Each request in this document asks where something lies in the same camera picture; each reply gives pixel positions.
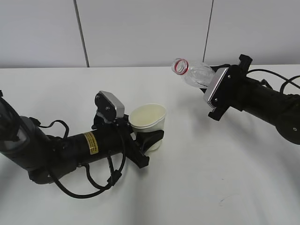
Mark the white paper cup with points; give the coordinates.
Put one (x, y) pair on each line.
(147, 118)

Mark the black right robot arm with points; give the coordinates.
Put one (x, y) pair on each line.
(274, 107)

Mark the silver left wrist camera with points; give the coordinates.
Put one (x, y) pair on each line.
(109, 108)

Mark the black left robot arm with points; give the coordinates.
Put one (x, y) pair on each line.
(23, 141)

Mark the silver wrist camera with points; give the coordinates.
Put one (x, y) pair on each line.
(213, 86)
(109, 108)

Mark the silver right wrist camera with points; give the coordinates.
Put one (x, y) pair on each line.
(213, 86)

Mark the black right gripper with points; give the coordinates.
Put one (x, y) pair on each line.
(229, 85)

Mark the clear water bottle red label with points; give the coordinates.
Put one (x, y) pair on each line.
(194, 73)

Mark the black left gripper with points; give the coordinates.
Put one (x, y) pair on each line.
(115, 137)

